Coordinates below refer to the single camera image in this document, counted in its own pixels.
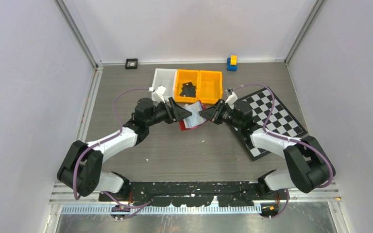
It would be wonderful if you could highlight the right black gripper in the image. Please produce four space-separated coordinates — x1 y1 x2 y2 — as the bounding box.
198 99 242 130

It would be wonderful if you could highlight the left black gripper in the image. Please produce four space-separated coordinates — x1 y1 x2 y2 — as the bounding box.
146 98 191 128

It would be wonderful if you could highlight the red card holder wallet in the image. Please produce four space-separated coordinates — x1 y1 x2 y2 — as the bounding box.
179 101 207 131

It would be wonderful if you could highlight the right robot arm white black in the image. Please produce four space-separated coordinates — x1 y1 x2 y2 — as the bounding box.
199 100 335 199

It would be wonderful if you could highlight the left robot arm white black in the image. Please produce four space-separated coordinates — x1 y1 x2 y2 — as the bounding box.
56 98 192 201

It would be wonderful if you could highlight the black card in bin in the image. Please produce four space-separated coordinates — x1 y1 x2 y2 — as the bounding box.
179 82 196 98

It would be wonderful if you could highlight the orange bin with cards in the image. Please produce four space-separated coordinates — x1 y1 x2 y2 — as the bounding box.
174 69 199 103

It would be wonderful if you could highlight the empty orange bin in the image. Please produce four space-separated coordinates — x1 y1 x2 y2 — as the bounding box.
198 70 223 104

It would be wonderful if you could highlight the white plastic bin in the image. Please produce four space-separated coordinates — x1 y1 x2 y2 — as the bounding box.
149 68 178 102

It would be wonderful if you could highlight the blue yellow toy block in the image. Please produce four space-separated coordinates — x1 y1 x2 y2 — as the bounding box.
227 55 237 71

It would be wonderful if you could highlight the small black square box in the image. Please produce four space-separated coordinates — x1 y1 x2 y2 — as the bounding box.
125 58 138 69

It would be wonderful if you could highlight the black white checkerboard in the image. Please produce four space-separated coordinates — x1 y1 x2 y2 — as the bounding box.
229 88 308 161

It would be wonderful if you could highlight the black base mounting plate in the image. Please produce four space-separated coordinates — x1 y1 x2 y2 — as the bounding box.
99 181 287 207

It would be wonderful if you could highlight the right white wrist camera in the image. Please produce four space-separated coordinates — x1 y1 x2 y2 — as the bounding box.
225 88 238 106

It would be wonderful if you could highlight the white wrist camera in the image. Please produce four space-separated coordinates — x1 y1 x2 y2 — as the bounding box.
148 85 166 103
225 88 238 106

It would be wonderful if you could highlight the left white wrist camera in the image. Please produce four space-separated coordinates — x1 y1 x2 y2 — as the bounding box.
148 85 166 103

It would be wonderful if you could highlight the aluminium rail frame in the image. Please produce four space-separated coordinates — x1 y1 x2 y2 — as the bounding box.
50 183 341 215

